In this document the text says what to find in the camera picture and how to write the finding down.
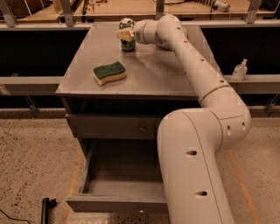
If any clear hand sanitizer bottle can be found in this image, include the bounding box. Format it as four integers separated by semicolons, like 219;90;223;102
231;59;248;81

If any black floor stand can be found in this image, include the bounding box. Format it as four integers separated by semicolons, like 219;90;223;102
41;198;57;224

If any green soda can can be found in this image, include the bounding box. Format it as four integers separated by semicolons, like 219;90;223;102
119;17;136;52

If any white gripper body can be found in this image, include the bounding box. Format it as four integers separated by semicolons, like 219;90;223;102
133;19;155;45

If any green and yellow sponge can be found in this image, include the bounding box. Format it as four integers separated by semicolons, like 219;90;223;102
93;61;126;86

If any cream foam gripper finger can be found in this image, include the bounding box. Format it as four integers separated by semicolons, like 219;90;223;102
116;28;134;42

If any closed middle drawer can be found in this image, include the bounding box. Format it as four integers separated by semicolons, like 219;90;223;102
66;114;161;140

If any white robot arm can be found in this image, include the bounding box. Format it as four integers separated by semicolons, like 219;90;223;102
116;14;251;224

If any black floor cable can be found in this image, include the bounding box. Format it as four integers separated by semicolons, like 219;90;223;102
0;207;32;224

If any grey wooden cabinet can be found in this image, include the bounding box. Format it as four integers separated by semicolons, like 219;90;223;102
55;22;233;158

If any open bottom drawer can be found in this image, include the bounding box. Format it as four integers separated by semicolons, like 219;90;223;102
66;139;168;214

